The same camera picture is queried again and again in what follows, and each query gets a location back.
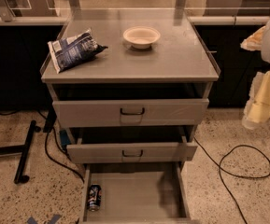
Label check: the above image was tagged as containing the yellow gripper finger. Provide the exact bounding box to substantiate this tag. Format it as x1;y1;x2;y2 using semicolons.
242;70;270;130
240;26;265;51

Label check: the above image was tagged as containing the blue pepsi can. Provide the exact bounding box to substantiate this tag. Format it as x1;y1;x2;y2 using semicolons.
87;185;101;211

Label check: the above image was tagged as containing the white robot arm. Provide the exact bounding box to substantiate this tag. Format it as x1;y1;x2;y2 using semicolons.
241;19;270;130

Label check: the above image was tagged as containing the grey top drawer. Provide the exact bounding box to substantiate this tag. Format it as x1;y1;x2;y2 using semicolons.
53;99;208;128

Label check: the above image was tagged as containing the grey drawer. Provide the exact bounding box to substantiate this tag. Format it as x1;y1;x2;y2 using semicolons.
53;99;208;128
79;162;191;224
67;135;197;164

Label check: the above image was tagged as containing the grey middle drawer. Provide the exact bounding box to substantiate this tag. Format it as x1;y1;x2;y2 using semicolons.
67;135;197;164

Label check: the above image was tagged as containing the grey drawer cabinet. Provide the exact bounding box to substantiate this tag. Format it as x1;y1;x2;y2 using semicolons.
39;8;221;224

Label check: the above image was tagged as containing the grey bottom drawer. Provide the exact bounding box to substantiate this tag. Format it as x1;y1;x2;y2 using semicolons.
79;162;191;224

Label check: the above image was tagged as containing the white paper bowl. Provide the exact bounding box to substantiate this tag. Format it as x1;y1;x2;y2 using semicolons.
123;26;161;49

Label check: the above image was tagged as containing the blue white chip bag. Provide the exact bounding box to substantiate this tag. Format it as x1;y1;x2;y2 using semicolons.
48;28;107;74

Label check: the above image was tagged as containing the black metal stand base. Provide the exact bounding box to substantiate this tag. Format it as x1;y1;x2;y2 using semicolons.
0;120;41;184

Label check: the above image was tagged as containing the black floor cable right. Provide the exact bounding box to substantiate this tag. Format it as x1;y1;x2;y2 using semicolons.
193;136;270;224

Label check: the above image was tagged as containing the black floor cable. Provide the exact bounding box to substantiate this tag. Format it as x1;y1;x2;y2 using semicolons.
193;136;270;224
36;109;85;183

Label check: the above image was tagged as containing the black floor cable left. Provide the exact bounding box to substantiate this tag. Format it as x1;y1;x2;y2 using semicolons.
36;109;85;183

